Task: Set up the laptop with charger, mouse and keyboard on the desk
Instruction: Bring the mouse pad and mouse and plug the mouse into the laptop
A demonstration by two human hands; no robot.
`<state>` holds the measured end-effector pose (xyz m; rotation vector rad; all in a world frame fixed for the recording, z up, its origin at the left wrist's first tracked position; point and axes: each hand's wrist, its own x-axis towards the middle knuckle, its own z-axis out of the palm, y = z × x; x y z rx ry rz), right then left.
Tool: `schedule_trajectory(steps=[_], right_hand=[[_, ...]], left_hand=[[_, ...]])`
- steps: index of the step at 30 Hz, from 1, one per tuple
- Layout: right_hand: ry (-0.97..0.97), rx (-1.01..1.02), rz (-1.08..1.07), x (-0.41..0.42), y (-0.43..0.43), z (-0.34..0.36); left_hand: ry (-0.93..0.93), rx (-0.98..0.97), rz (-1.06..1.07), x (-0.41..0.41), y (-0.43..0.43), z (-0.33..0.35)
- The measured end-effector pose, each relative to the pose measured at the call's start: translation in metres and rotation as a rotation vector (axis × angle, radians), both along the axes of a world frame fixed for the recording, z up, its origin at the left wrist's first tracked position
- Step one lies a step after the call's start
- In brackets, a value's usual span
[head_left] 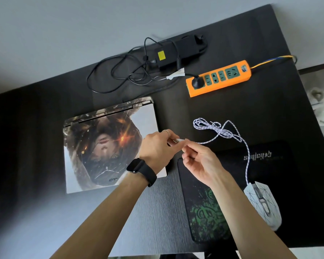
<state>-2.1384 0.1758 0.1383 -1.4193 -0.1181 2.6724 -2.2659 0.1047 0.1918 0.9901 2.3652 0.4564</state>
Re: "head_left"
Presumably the person's right hand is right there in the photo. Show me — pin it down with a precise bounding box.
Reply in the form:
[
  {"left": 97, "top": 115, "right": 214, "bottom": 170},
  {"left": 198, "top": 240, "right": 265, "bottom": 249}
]
[{"left": 181, "top": 138, "right": 227, "bottom": 188}]

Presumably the black power adapter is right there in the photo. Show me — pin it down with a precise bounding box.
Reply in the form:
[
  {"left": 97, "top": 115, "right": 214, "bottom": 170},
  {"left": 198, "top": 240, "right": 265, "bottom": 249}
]
[{"left": 154, "top": 34, "right": 208, "bottom": 70}]

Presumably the laptop with printed lid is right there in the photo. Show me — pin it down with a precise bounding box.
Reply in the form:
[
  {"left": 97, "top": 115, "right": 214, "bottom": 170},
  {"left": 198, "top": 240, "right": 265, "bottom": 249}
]
[{"left": 63, "top": 96, "right": 168, "bottom": 194}]

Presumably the person's left hand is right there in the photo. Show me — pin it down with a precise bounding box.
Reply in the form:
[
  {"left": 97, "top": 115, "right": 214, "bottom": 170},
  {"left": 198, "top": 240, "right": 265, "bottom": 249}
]
[{"left": 138, "top": 129, "right": 180, "bottom": 176}]

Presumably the black green mouse pad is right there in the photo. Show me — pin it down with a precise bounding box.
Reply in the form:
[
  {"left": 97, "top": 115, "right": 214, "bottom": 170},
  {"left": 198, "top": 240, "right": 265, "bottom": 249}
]
[{"left": 177, "top": 140, "right": 297, "bottom": 244}]

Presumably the person's left forearm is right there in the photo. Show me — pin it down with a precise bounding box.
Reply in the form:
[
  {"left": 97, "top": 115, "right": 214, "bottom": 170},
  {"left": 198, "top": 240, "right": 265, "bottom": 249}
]
[{"left": 50, "top": 175, "right": 149, "bottom": 259}]

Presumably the person's right forearm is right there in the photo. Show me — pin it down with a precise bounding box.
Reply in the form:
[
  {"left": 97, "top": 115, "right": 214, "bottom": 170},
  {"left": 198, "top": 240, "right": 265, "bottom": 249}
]
[{"left": 205, "top": 172, "right": 297, "bottom": 259}]

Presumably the white geometric mouse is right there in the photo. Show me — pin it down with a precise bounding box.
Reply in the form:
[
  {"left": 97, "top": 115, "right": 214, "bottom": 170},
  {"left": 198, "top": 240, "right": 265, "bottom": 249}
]
[{"left": 243, "top": 181, "right": 283, "bottom": 232}]

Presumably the yellow power strip cable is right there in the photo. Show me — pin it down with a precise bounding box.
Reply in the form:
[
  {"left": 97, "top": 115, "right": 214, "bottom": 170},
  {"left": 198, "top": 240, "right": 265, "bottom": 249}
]
[{"left": 249, "top": 54, "right": 297, "bottom": 70}]

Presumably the orange power strip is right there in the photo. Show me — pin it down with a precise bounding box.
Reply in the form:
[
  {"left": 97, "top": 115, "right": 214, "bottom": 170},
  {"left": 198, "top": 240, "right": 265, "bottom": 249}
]
[{"left": 185, "top": 60, "right": 252, "bottom": 98}]

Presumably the black power cord white tag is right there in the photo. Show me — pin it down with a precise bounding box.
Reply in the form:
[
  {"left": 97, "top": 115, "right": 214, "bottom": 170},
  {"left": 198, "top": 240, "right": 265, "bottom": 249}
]
[{"left": 158, "top": 67, "right": 205, "bottom": 90}]

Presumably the brown wooden door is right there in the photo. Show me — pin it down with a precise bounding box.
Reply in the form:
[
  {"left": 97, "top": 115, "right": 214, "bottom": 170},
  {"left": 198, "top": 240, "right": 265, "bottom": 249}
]
[{"left": 298, "top": 58, "right": 324, "bottom": 76}]

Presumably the black smartwatch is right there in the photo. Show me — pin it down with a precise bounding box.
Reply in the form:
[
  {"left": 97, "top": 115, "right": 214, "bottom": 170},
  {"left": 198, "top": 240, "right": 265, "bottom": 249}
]
[{"left": 126, "top": 158, "right": 158, "bottom": 188}]

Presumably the long black charging cable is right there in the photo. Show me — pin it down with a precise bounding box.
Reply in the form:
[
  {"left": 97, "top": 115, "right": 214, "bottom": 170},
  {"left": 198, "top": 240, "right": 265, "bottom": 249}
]
[{"left": 86, "top": 37, "right": 180, "bottom": 94}]

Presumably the white braided mouse cable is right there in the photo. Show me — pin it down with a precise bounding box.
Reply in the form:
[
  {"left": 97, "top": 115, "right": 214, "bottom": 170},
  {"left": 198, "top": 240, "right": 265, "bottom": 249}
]
[{"left": 172, "top": 118, "right": 250, "bottom": 185}]

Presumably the dark wooden desk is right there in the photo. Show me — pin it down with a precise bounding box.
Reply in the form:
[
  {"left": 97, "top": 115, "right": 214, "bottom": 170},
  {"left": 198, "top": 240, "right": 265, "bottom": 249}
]
[{"left": 0, "top": 4, "right": 324, "bottom": 254}]

